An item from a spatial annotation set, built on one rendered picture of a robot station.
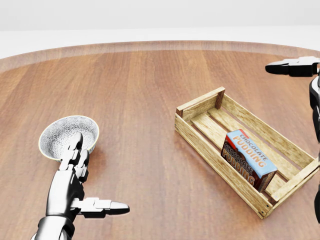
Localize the wooden slat tray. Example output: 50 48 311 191
174 86 320 220

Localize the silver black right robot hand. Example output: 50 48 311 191
264 56 320 225

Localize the chocolate pudding box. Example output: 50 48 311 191
220 128 278 193

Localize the patterned white bowl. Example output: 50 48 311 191
38 115 100 161

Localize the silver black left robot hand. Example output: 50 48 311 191
45 131 131 220

